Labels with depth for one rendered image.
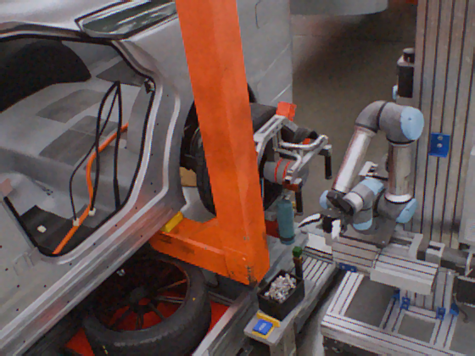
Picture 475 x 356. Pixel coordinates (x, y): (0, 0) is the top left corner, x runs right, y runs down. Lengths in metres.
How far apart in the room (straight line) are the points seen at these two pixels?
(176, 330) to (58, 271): 0.62
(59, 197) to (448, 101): 2.09
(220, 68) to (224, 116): 0.21
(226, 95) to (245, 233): 0.70
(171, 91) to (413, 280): 1.42
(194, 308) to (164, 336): 0.20
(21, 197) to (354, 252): 1.80
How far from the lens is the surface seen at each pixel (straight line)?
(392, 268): 2.50
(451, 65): 2.23
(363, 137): 2.20
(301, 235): 3.56
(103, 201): 2.97
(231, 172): 2.31
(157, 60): 2.58
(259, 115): 2.79
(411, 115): 2.13
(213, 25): 2.01
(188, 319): 2.69
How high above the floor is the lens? 2.48
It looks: 35 degrees down
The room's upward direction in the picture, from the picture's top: 9 degrees counter-clockwise
